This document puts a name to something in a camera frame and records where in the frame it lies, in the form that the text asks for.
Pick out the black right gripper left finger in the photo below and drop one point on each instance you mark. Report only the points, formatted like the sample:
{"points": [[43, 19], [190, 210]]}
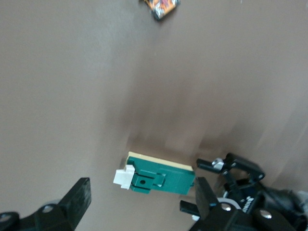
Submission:
{"points": [[77, 199]]}

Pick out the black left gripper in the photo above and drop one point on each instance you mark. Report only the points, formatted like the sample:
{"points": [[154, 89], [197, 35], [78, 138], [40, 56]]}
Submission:
{"points": [[250, 199]]}

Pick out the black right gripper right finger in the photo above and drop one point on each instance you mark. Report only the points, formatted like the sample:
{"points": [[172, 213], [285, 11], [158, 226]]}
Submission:
{"points": [[204, 197]]}

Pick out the green load switch white lever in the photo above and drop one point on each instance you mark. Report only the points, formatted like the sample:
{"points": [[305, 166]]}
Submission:
{"points": [[168, 180]]}

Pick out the brown paper table cover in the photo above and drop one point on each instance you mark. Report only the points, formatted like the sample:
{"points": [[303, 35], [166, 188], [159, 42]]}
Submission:
{"points": [[72, 96]]}

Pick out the black selector orange contact block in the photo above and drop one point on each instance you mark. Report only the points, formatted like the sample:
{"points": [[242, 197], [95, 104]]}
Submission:
{"points": [[163, 6]]}

